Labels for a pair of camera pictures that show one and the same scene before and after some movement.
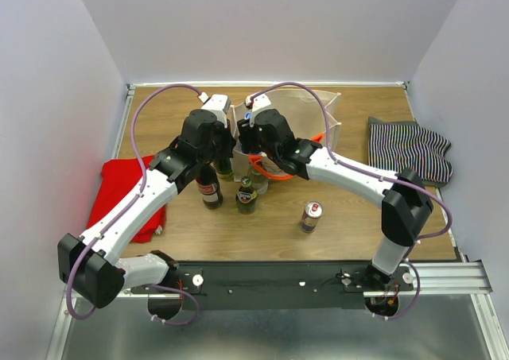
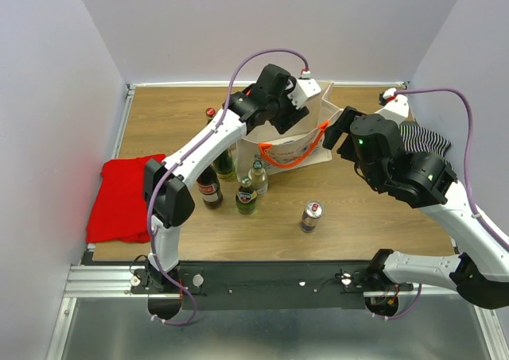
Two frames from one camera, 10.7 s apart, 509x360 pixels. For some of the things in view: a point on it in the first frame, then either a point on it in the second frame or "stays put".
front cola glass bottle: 207,184 stays put
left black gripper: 229,141 -> 284,123
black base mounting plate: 275,285 stays put
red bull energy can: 312,213 stays put
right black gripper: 246,130 -> 332,131
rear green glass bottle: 223,168 stays put
